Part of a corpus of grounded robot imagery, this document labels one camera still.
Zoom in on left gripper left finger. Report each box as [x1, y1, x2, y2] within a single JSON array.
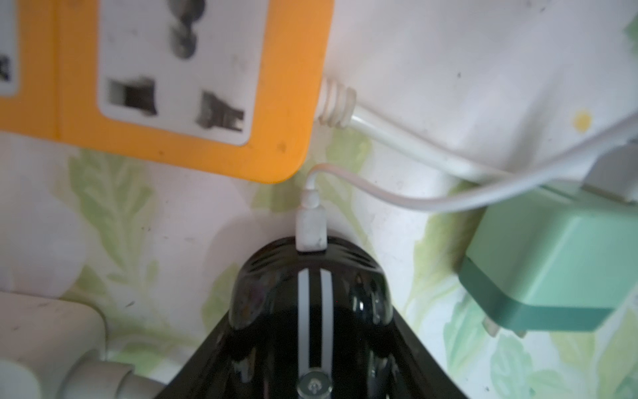
[[156, 314, 231, 399]]

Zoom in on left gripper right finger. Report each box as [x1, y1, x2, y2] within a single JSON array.
[[390, 310, 466, 399]]

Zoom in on white power strip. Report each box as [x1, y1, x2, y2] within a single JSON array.
[[1, 293, 106, 398]]

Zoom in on green adapter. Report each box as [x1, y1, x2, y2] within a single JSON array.
[[459, 184, 637, 332]]

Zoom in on orange power strip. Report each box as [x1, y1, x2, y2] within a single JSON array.
[[1, 1, 334, 184]]

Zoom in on white usb cable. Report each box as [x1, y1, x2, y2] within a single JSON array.
[[295, 111, 638, 253]]

